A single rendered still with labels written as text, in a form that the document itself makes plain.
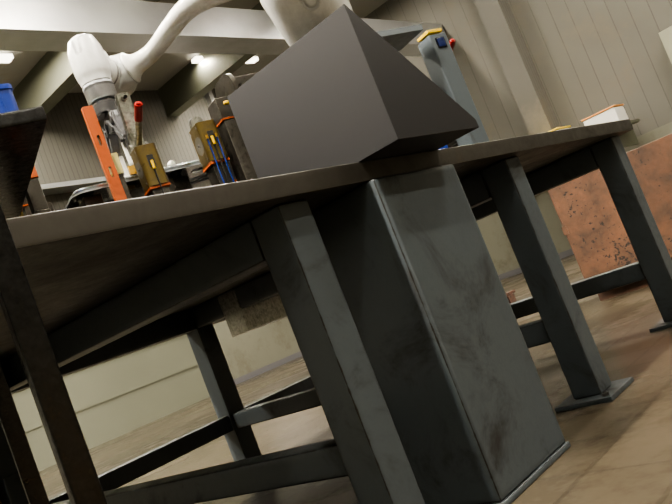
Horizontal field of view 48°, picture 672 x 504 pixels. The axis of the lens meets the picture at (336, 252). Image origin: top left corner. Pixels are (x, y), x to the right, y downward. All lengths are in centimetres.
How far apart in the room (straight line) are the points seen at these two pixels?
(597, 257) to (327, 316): 282
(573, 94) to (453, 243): 891
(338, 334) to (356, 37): 55
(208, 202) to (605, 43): 932
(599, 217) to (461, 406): 263
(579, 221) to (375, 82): 270
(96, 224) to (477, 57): 1015
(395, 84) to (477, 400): 62
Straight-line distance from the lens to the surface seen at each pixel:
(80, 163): 1053
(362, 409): 132
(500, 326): 162
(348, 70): 146
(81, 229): 103
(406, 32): 236
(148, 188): 208
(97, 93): 231
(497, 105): 1089
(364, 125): 144
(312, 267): 132
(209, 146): 212
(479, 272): 162
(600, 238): 400
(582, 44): 1040
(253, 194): 123
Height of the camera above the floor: 45
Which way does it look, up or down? 4 degrees up
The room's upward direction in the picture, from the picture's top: 21 degrees counter-clockwise
